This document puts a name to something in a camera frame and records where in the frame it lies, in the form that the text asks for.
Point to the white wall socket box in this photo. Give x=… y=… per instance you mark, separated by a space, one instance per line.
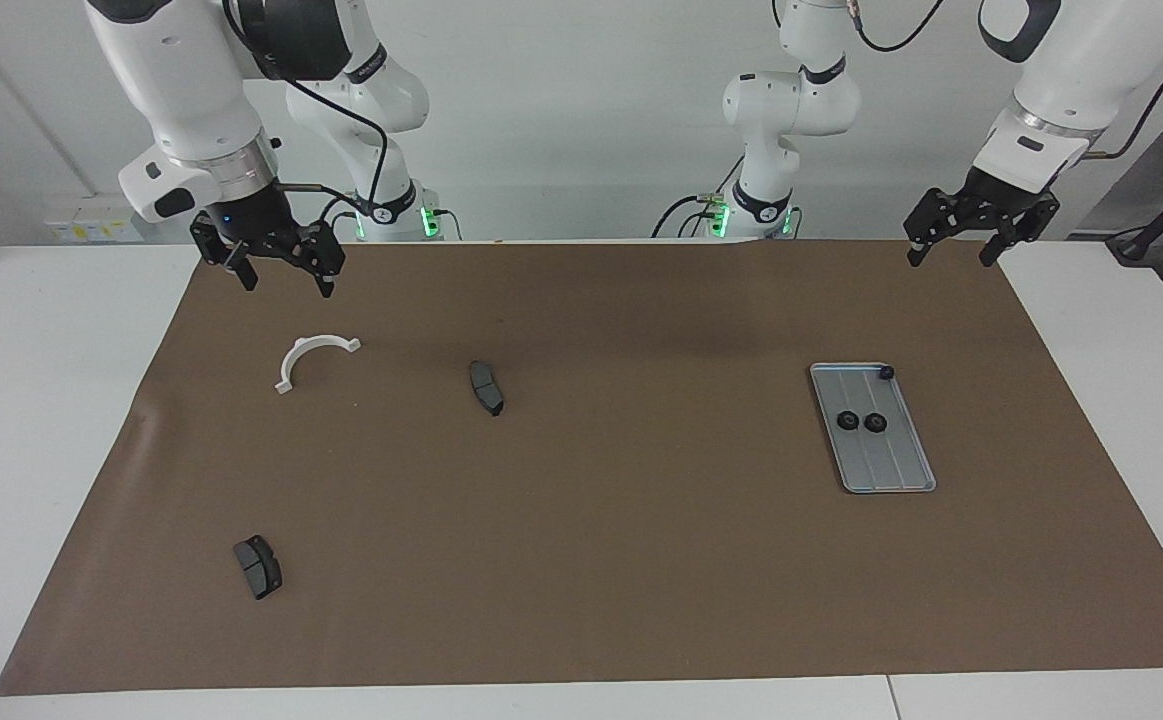
x=91 y=220

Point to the brown table mat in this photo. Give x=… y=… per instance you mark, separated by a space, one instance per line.
x=581 y=550

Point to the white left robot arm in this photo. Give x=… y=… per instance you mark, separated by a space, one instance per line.
x=1081 y=80

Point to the grey metal tray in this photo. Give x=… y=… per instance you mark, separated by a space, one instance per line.
x=891 y=460

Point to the dark grey brake pad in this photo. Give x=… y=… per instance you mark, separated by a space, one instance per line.
x=486 y=388
x=259 y=568

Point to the white curved plastic bracket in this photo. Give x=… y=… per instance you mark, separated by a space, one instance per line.
x=284 y=385

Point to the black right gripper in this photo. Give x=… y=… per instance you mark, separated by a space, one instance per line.
x=251 y=225

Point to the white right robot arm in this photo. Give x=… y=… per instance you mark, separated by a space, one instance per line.
x=181 y=80

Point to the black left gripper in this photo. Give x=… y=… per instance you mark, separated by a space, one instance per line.
x=991 y=200

